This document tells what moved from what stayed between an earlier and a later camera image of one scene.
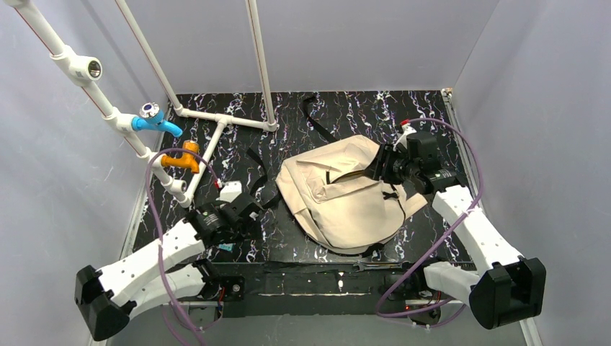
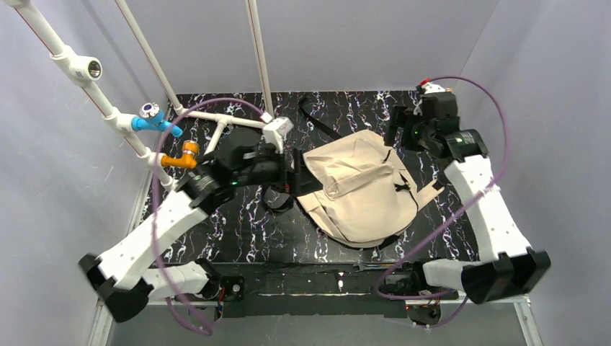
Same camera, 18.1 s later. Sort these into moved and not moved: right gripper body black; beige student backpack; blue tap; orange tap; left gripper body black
Moved: beige student backpack; right gripper body black; left gripper body black
Not moved: blue tap; orange tap
